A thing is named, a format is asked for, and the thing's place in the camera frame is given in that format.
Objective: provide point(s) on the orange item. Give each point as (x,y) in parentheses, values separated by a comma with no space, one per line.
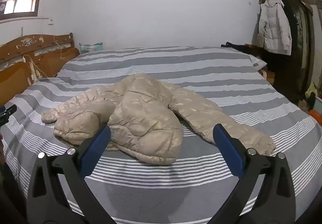
(315,116)

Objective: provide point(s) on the beige puffer jacket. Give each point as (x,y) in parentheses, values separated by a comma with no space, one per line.
(140,113)

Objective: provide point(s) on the bed with grey striped sheet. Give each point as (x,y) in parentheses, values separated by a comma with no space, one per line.
(161,63)

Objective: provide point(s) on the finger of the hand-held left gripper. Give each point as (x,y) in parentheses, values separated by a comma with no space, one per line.
(10,109)

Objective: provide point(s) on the dark wooden wardrobe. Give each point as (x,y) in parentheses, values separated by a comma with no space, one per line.
(299,45)

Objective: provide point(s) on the black cloth item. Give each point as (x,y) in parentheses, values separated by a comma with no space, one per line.
(234,46)

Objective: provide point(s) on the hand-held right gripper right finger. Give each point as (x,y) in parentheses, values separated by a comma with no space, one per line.
(227,146)

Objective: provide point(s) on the wooden headboard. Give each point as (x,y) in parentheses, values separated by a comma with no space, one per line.
(47,51)

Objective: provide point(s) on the white hanging puffer coat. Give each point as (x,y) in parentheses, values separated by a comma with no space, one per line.
(274,25)

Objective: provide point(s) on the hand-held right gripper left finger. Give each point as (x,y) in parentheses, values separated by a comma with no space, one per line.
(96,144)

